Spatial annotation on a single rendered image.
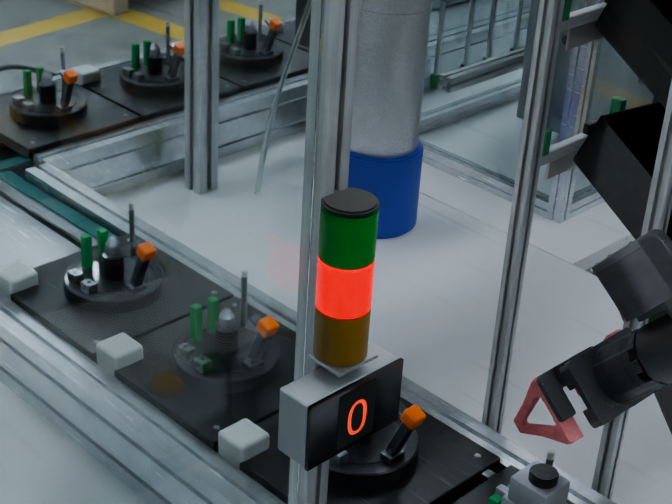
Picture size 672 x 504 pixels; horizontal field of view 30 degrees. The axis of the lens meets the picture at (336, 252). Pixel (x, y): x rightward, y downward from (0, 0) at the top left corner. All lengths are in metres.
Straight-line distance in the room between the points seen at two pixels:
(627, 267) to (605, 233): 1.19
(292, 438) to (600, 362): 0.29
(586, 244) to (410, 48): 0.48
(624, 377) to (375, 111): 1.03
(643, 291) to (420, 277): 1.00
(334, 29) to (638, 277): 0.34
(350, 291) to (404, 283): 0.98
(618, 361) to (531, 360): 0.75
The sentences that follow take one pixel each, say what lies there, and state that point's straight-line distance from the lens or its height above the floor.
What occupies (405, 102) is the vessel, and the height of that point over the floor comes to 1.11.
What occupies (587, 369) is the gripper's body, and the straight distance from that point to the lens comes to 1.18.
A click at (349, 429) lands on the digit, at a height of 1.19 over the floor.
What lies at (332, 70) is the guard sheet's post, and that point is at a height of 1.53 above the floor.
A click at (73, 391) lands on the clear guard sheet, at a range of 0.99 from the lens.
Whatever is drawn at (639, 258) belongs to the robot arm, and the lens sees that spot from 1.12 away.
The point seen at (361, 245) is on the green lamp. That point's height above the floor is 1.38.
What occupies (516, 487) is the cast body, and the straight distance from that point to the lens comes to 1.31.
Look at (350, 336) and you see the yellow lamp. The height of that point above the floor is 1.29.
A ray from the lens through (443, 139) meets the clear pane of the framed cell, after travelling 2.45.
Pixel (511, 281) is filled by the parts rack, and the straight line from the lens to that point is 1.50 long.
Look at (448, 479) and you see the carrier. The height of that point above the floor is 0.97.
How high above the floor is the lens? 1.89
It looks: 29 degrees down
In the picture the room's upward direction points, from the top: 4 degrees clockwise
